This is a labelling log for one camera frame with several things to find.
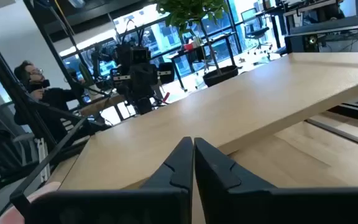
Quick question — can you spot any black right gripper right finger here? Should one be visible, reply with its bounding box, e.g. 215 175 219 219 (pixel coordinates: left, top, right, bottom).
193 137 358 224

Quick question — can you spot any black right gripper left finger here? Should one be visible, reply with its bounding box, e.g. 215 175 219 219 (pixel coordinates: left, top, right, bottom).
25 136 195 224

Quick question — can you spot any black plant pot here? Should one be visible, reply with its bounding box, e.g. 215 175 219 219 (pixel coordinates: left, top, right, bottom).
202 65 240 88

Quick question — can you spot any wooden side table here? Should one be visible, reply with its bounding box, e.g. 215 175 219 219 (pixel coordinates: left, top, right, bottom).
78 94 127 122

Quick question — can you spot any black two-armed robot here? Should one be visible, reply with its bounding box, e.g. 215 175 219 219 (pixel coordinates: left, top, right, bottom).
109 43 176 115

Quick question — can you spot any person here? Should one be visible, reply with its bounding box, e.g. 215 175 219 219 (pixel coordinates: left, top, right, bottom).
12 60 86 147

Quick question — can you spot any black office chair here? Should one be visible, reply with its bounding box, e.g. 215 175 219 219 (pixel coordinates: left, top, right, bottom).
240 7 273 55

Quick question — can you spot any black handheld device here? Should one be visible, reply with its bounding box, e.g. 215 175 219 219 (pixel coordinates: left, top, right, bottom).
28 79 51 93

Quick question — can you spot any green leafy potted tree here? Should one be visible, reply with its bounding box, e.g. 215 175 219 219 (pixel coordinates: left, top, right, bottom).
152 0 230 77

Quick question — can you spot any long black office desk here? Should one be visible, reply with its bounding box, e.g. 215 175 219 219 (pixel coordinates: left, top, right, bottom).
255 0 358 50

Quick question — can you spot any wooden shelf with black frame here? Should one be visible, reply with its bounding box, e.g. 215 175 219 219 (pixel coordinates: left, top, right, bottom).
59 24 358 190

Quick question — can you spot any black diagonal frame bar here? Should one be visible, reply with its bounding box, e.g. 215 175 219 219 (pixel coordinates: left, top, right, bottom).
9 116 89 215

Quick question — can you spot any black frame desk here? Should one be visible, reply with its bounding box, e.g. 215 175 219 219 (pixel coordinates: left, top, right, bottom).
165 32 238 91

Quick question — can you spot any black station frame post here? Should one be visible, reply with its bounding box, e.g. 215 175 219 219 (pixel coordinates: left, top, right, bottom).
0 21 58 152

